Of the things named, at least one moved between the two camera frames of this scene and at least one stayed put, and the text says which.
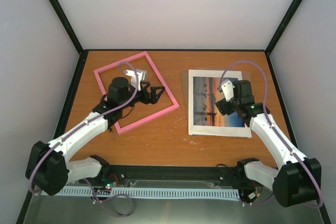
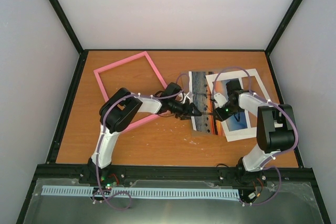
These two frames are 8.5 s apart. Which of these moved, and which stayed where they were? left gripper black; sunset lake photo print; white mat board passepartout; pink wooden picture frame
Moved: white mat board passepartout; left gripper black
Stayed: sunset lake photo print; pink wooden picture frame
